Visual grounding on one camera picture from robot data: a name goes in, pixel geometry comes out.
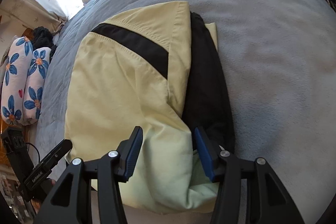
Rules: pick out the grey bed blanket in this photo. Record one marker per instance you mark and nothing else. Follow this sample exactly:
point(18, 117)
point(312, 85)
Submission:
point(278, 58)

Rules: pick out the upper floral rolled quilt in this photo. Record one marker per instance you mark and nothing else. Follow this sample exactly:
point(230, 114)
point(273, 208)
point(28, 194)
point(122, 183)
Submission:
point(16, 70)

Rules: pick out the beige patterned curtain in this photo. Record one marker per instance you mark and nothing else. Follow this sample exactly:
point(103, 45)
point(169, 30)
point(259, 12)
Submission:
point(19, 15)

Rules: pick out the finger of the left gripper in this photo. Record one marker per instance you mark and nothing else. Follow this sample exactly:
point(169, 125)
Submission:
point(56, 154)

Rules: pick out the lower floral rolled quilt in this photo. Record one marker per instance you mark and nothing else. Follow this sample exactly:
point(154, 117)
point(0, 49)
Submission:
point(37, 73)

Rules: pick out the yellow and black hooded jacket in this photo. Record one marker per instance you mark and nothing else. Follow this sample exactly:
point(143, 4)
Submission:
point(156, 67)

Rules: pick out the black clothing pile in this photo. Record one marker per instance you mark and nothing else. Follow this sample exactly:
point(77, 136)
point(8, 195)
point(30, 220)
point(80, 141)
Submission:
point(42, 37)

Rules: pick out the floral rolled quilt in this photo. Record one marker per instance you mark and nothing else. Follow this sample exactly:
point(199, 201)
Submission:
point(16, 70)
point(37, 73)

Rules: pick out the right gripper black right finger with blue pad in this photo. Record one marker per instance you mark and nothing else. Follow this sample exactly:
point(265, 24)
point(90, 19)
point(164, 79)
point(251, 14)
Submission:
point(268, 200)

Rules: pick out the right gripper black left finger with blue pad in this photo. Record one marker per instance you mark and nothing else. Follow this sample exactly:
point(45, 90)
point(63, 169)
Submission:
point(69, 201)

